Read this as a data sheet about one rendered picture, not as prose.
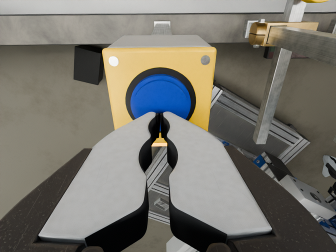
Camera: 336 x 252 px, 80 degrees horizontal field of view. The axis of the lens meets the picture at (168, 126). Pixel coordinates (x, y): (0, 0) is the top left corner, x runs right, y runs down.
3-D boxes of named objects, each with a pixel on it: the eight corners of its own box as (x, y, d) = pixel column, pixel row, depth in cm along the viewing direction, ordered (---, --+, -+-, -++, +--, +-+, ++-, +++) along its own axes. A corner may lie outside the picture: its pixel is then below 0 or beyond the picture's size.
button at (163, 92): (187, 120, 16) (189, 132, 14) (135, 121, 16) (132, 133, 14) (189, 68, 14) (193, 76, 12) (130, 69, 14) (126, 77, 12)
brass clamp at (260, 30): (298, 45, 52) (310, 48, 48) (246, 45, 52) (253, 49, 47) (306, 18, 49) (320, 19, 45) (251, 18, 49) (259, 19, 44)
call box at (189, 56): (193, 102, 22) (207, 144, 16) (130, 103, 22) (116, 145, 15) (198, 33, 19) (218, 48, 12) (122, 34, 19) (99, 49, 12)
